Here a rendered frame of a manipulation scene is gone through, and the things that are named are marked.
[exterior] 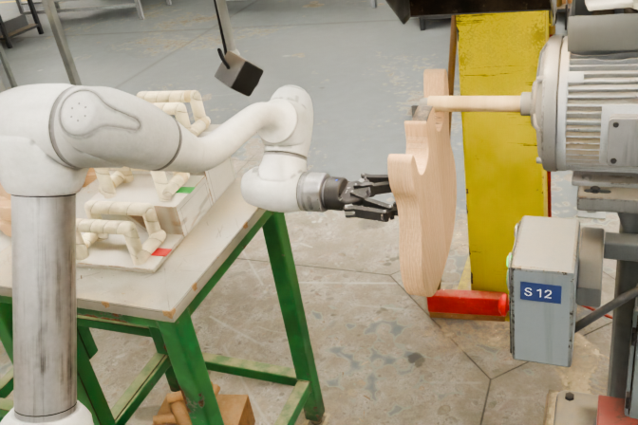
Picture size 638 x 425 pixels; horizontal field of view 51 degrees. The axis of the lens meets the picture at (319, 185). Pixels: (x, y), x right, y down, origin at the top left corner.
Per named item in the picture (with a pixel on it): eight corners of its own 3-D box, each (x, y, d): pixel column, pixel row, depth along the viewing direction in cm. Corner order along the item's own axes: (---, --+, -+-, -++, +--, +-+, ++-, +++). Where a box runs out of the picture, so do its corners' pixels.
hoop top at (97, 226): (140, 231, 154) (136, 219, 153) (132, 238, 151) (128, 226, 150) (70, 226, 161) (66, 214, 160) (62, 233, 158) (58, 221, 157)
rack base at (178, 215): (214, 204, 179) (206, 174, 175) (185, 238, 165) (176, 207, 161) (128, 201, 188) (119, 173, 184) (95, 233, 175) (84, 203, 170)
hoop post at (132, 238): (149, 257, 158) (138, 224, 153) (141, 266, 155) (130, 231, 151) (138, 257, 159) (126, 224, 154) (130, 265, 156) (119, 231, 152)
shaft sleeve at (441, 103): (522, 95, 129) (520, 96, 126) (521, 111, 129) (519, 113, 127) (431, 95, 136) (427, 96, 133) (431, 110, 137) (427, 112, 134)
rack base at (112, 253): (185, 237, 166) (184, 233, 165) (155, 273, 154) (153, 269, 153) (95, 232, 175) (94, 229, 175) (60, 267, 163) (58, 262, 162)
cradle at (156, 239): (170, 237, 164) (166, 227, 162) (146, 265, 155) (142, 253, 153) (159, 236, 165) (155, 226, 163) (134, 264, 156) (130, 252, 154)
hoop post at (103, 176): (119, 193, 173) (107, 160, 168) (112, 198, 170) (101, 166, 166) (108, 192, 174) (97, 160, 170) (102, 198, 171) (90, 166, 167)
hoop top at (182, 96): (204, 99, 179) (201, 88, 178) (198, 103, 176) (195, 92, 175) (141, 101, 186) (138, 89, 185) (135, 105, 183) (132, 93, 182)
